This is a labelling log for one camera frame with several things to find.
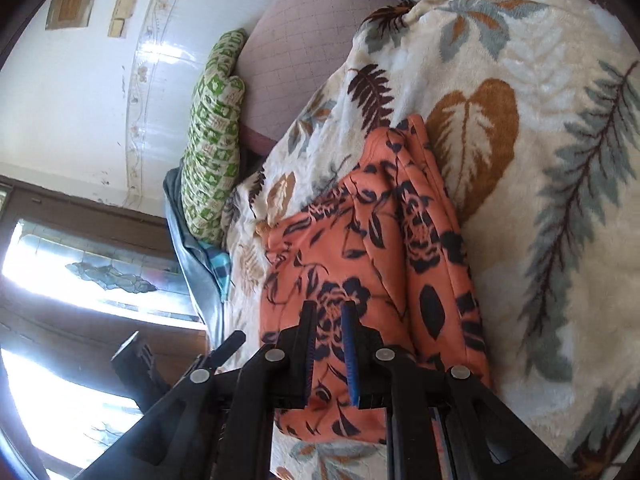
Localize orange floral garment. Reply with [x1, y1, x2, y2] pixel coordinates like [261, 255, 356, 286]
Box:
[259, 114, 493, 445]

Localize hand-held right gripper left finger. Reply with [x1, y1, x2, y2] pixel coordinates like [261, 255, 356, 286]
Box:
[75, 300, 318, 480]

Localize cream leaf-print blanket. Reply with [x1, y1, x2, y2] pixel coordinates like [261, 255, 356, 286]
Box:
[220, 0, 640, 480]

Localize blue-grey cloth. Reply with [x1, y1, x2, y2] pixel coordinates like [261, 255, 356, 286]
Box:
[162, 167, 226, 336]

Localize pink checked bed sheet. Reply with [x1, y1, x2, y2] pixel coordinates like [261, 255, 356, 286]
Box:
[235, 0, 396, 156]

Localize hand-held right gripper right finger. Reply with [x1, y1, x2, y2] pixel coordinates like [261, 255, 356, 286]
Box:
[341, 300, 576, 480]

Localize green patterned pillow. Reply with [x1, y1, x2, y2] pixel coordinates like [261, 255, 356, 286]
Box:
[180, 29, 248, 243]

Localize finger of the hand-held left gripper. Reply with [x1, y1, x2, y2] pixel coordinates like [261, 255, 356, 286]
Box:
[190, 331, 247, 376]
[111, 332, 171, 406]

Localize teal checked cloth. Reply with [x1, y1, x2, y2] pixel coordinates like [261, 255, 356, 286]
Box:
[197, 242, 233, 303]

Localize beige wall switch plate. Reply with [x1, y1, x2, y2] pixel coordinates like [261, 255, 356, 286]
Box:
[107, 0, 138, 38]

